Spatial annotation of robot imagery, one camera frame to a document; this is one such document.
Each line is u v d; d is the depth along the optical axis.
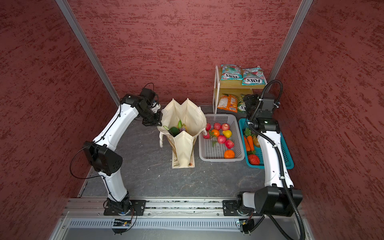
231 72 0.90
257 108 0.53
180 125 0.97
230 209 0.74
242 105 0.97
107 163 0.48
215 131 0.98
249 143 0.97
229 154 0.88
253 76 0.87
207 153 0.95
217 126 1.03
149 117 0.69
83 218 0.75
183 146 0.80
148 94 0.65
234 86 0.90
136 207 0.73
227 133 0.98
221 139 0.96
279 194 0.38
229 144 0.92
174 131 0.92
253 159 0.84
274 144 0.45
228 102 0.97
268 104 0.53
